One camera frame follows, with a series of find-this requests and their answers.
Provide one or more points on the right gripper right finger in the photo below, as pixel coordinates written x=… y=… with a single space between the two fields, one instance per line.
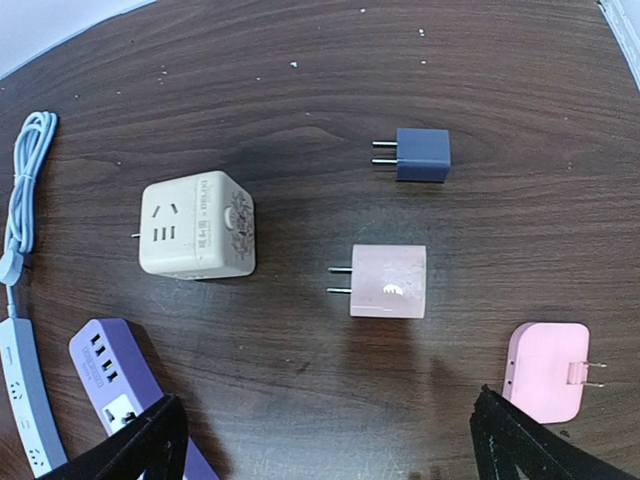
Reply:
x=508 y=443

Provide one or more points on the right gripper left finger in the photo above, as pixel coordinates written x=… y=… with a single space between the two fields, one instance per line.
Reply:
x=153 y=445

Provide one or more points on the purple usb power strip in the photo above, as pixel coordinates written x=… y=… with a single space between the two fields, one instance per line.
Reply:
x=113 y=371

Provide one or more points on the pink socket adapter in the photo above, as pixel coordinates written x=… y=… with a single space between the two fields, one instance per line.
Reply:
x=548 y=369

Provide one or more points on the light blue power strip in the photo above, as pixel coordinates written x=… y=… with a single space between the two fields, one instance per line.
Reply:
x=28 y=398

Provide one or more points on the small pink charger plug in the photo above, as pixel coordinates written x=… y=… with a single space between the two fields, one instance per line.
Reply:
x=386 y=281

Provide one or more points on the beige cube socket adapter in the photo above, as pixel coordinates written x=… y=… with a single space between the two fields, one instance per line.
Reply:
x=197 y=227

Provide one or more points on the dark blue usb charger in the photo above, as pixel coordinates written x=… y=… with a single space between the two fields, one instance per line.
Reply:
x=422 y=155

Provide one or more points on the right aluminium frame post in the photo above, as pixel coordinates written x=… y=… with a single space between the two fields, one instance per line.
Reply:
x=622 y=17

